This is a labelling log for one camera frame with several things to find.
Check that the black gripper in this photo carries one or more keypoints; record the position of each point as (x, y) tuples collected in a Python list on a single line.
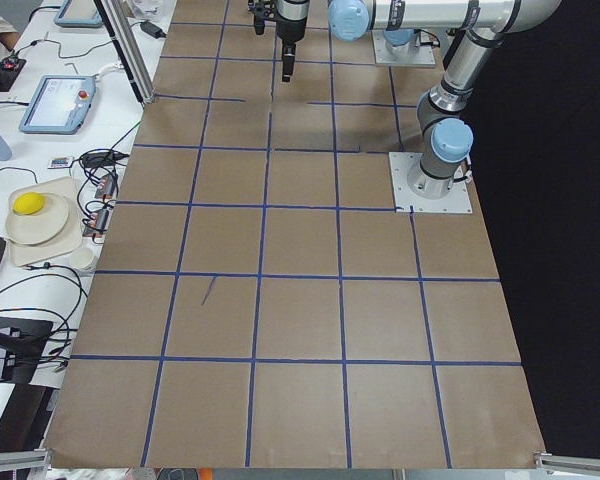
[(290, 29)]

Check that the black power adapter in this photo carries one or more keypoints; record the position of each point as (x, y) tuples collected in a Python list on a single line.
[(152, 30)]

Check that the blue teach pendant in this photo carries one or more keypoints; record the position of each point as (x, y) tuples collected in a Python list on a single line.
[(78, 14), (59, 105)]

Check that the white paper cup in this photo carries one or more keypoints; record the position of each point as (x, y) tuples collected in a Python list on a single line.
[(83, 260)]

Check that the beige plate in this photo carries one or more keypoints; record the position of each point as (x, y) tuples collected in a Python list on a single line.
[(40, 227)]

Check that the yellow lemon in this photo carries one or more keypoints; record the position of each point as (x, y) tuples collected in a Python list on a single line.
[(28, 203)]

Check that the beige tray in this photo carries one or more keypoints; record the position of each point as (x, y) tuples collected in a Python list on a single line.
[(70, 237)]

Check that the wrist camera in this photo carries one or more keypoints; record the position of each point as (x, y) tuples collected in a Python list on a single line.
[(263, 11)]

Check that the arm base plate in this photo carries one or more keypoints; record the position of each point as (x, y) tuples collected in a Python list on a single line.
[(415, 192), (417, 53)]

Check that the aluminium frame post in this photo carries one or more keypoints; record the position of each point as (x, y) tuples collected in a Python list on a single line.
[(120, 33)]

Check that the black camera stand base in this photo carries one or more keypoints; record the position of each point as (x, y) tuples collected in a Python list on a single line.
[(22, 342)]

